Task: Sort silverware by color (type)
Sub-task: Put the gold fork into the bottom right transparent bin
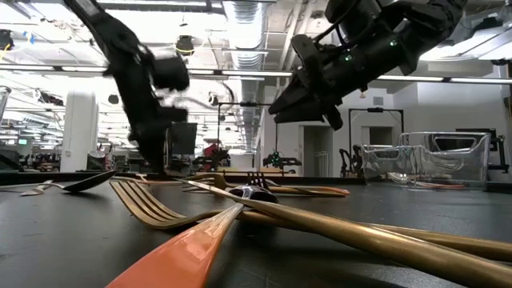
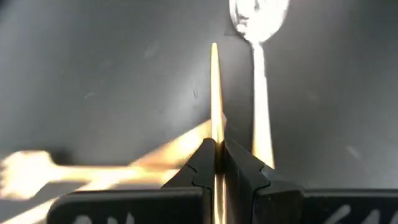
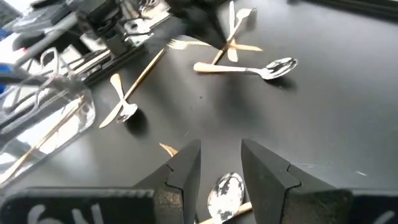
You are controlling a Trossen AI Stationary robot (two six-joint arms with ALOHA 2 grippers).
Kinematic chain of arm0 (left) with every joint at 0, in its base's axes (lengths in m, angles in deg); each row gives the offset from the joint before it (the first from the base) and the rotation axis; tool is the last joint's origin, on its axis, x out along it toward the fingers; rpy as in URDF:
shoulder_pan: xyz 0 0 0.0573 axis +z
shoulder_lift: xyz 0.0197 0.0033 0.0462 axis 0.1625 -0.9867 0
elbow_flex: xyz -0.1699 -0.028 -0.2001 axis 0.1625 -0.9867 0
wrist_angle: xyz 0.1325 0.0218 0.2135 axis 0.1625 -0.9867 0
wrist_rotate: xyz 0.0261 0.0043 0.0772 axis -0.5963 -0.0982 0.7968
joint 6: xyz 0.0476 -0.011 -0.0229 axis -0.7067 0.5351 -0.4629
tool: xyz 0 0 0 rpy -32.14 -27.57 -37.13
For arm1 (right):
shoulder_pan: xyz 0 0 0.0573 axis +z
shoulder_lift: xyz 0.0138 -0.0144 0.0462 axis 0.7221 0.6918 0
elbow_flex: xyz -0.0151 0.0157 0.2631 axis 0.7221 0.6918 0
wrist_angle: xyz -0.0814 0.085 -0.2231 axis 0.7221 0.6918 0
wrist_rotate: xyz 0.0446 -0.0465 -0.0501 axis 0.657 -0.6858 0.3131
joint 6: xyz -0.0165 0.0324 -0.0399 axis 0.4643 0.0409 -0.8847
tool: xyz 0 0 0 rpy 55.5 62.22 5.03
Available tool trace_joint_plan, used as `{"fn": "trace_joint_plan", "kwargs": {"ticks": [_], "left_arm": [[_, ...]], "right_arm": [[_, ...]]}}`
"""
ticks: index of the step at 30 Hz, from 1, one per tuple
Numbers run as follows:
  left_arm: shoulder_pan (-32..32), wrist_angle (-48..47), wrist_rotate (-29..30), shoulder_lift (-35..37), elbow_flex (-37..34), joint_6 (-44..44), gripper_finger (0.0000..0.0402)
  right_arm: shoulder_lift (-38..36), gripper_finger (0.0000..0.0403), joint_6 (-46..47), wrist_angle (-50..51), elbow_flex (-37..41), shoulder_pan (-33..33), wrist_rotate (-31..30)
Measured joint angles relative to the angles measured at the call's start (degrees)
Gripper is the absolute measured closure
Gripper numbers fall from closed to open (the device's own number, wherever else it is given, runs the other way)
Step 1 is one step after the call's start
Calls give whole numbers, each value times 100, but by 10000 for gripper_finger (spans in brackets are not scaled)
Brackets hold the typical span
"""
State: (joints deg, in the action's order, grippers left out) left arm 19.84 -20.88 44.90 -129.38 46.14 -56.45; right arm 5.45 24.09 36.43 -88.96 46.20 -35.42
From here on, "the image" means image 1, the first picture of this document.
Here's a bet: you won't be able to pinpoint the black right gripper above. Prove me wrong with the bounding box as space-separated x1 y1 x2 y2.
267 35 401 131

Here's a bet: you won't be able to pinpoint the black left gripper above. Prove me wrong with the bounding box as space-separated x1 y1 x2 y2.
119 90 189 174

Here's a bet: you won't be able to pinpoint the gold knife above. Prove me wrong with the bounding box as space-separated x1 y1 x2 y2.
182 172 281 192
18 179 54 198
174 178 512 288

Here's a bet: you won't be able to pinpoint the silver spoon orange handle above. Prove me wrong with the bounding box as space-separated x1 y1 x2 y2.
104 184 280 288
387 171 419 186
39 169 118 194
263 184 351 198
415 182 467 190

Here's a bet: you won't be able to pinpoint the black monitor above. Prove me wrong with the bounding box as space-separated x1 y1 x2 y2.
170 122 199 157

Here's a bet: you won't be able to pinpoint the ceiling light strip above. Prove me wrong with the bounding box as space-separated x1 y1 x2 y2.
375 74 512 86
187 70 294 78

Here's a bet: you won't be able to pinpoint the red and black machine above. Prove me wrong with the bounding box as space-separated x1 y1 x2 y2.
202 142 232 171

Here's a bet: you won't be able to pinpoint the black robot green lights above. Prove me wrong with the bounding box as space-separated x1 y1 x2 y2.
262 150 304 170

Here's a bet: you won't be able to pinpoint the white round pillar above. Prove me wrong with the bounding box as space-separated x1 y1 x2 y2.
59 90 100 174

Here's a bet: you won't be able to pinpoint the black ceiling dome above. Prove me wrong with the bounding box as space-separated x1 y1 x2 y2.
174 34 196 57

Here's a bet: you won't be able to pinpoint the clear plastic bin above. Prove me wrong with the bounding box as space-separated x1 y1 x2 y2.
361 130 492 191

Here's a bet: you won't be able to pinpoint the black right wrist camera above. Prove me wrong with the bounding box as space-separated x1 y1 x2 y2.
290 33 326 81

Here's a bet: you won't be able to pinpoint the black gantry frame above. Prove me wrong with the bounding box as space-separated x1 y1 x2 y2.
347 106 405 179
217 102 280 174

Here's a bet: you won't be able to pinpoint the silver ventilation duct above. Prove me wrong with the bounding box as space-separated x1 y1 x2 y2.
222 0 266 155

